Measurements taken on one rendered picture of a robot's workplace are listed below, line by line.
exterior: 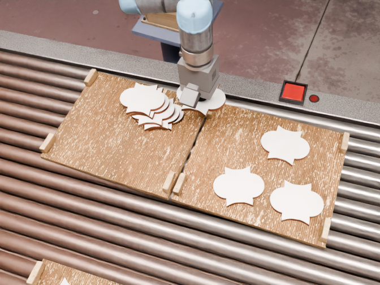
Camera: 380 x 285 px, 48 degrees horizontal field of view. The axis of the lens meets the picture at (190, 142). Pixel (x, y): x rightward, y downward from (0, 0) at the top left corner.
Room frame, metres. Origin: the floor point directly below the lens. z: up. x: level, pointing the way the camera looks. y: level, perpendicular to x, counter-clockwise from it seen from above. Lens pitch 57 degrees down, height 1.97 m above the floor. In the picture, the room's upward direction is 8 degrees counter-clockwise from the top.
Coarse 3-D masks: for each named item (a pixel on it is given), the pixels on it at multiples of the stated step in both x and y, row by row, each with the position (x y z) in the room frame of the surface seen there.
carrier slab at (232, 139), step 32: (224, 128) 0.70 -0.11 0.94; (256, 128) 0.68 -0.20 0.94; (288, 128) 0.67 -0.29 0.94; (320, 128) 0.66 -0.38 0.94; (192, 160) 0.61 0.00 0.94; (224, 160) 0.59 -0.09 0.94; (256, 160) 0.58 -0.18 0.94; (320, 160) 0.55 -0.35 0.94; (192, 192) 0.51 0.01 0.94; (320, 192) 0.46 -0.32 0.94; (256, 224) 0.39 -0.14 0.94; (288, 224) 0.38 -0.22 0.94; (320, 224) 0.37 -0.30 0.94
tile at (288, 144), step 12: (276, 132) 0.65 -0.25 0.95; (288, 132) 0.65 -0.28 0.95; (300, 132) 0.64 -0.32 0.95; (264, 144) 0.62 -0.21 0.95; (276, 144) 0.61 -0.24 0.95; (288, 144) 0.61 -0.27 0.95; (300, 144) 0.60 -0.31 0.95; (276, 156) 0.58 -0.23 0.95; (288, 156) 0.57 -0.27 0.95; (300, 156) 0.57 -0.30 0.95
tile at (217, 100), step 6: (180, 90) 0.75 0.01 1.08; (216, 90) 0.73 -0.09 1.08; (180, 96) 0.73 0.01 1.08; (216, 96) 0.71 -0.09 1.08; (222, 96) 0.71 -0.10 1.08; (198, 102) 0.70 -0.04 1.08; (204, 102) 0.70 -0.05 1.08; (210, 102) 0.69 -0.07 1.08; (216, 102) 0.69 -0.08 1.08; (222, 102) 0.69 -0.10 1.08; (186, 108) 0.69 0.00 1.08; (192, 108) 0.68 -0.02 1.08; (198, 108) 0.68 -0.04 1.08; (204, 108) 0.68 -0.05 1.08; (210, 108) 0.68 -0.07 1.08; (216, 108) 0.67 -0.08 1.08; (204, 114) 0.66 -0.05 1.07
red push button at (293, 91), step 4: (288, 84) 0.84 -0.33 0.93; (292, 84) 0.84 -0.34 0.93; (284, 88) 0.82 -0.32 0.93; (288, 88) 0.82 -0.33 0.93; (292, 88) 0.82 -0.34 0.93; (296, 88) 0.82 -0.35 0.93; (300, 88) 0.82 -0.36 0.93; (304, 88) 0.82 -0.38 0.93; (284, 92) 0.81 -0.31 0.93; (288, 92) 0.81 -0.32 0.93; (292, 92) 0.80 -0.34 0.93; (296, 92) 0.80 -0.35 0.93; (300, 92) 0.80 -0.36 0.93; (284, 96) 0.79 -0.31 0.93; (288, 96) 0.79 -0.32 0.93; (292, 96) 0.79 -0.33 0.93; (296, 96) 0.79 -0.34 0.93; (300, 96) 0.79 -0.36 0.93; (300, 100) 0.77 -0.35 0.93
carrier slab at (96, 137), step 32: (96, 96) 0.89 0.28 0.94; (64, 128) 0.78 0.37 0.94; (96, 128) 0.76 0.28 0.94; (128, 128) 0.75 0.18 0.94; (192, 128) 0.71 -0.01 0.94; (64, 160) 0.66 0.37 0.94; (96, 160) 0.65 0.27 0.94; (128, 160) 0.63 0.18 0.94; (160, 160) 0.62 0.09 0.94; (160, 192) 0.52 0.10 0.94
